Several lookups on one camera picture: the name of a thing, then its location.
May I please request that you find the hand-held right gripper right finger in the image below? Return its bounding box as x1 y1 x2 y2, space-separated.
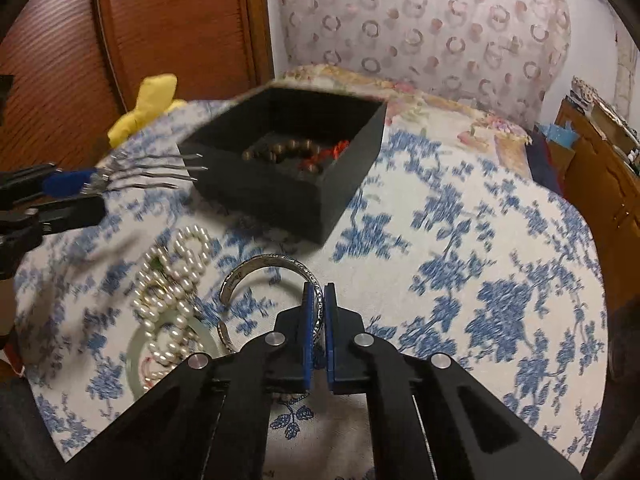
324 282 586 480

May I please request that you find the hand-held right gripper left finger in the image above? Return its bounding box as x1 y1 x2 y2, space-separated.
65 282 318 480

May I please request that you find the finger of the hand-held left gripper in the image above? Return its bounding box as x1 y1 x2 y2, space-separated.
0 195 106 237
0 162 96 211

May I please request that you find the engraved silver bangle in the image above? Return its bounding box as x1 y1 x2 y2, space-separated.
218 255 326 361

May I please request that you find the black jewelry box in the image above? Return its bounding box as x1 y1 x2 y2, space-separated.
177 84 388 246

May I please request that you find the white pearl necklace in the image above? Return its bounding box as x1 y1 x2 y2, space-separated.
132 225 213 376

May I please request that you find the pale green jade bangle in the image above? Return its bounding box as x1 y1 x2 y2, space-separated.
125 309 221 397

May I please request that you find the red bead bracelet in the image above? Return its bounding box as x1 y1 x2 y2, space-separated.
299 139 354 172

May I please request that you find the brown bead bracelet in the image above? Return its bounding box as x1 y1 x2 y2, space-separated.
242 139 319 166

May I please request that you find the yellow plush toy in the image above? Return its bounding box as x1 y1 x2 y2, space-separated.
107 74 188 148

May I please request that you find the blue floral bedspread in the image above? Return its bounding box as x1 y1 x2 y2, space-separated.
15 99 608 480

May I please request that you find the brown slatted wardrobe door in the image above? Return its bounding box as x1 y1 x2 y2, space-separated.
0 0 275 181

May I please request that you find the pink floral blanket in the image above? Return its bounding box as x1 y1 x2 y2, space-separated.
272 65 533 181

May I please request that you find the dark blue bedding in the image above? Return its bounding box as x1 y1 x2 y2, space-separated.
529 129 565 197

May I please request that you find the wooden side cabinet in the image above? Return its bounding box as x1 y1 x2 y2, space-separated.
555 99 640 306

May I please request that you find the circle patterned sheer curtain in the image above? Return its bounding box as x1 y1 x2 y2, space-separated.
275 0 572 126

